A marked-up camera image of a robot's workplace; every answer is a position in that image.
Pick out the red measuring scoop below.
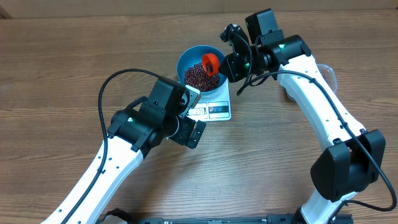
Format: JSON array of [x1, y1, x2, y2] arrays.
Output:
[[201, 53, 220, 77]]

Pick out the blue bowl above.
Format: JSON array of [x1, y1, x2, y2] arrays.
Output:
[[177, 45, 227, 85]]

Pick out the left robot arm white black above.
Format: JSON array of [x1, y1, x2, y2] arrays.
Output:
[[44, 77, 206, 223]]

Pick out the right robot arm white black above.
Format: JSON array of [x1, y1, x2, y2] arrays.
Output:
[[219, 9, 386, 223]]

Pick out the white kitchen scale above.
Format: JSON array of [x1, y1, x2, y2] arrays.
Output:
[[187, 78, 232, 122]]

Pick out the red beans in bowl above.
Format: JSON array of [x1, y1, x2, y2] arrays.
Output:
[[184, 63, 221, 91]]

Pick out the clear plastic container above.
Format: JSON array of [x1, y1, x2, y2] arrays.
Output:
[[279, 63, 338, 93]]

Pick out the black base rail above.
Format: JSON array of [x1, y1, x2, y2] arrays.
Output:
[[96, 213, 354, 224]]

